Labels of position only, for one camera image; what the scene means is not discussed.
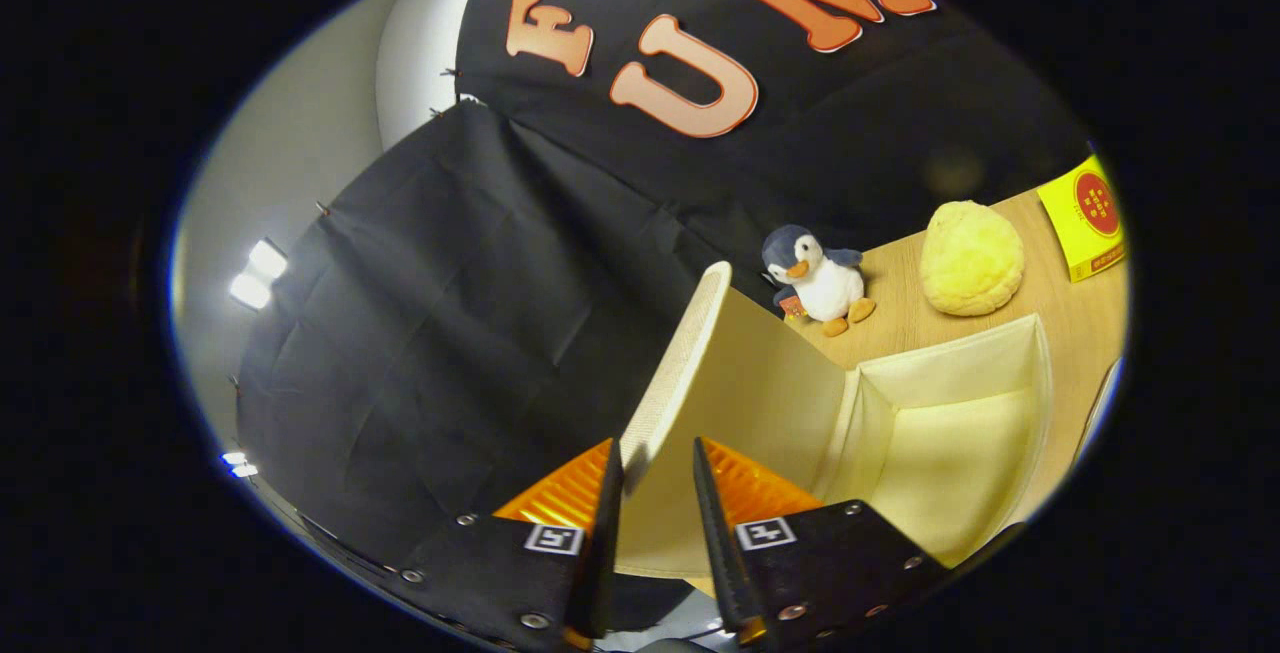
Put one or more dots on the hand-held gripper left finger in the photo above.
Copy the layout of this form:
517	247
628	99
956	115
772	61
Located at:
608	533

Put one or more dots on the yellow bread-shaped plush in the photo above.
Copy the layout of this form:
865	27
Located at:
970	258

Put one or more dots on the penguin plush toy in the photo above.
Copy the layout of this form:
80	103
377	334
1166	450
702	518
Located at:
825	283

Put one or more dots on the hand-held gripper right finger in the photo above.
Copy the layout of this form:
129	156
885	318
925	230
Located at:
718	533

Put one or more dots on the ceiling light panel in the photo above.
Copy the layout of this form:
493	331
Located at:
258	275
238	463

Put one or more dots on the yellow book with red circle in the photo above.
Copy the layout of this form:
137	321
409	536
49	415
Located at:
1090	218

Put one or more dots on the beige fabric storage box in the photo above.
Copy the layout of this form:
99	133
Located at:
770	403

